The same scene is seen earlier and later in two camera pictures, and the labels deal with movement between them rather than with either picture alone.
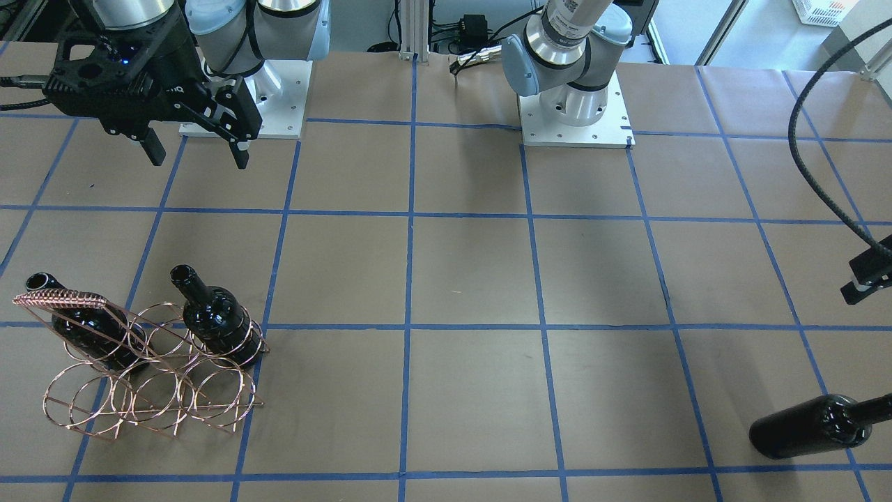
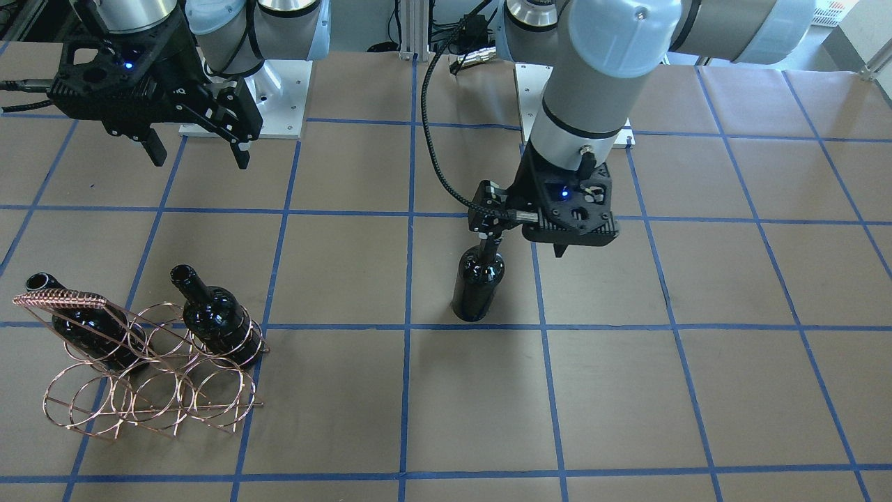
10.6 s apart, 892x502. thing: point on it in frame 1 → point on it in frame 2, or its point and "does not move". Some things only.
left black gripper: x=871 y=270 → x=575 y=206
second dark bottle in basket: x=103 y=333 does not move
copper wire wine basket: x=148 y=369 does not move
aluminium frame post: x=414 y=30 does not move
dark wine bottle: x=823 y=424 → x=479 y=277
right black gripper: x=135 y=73 does not move
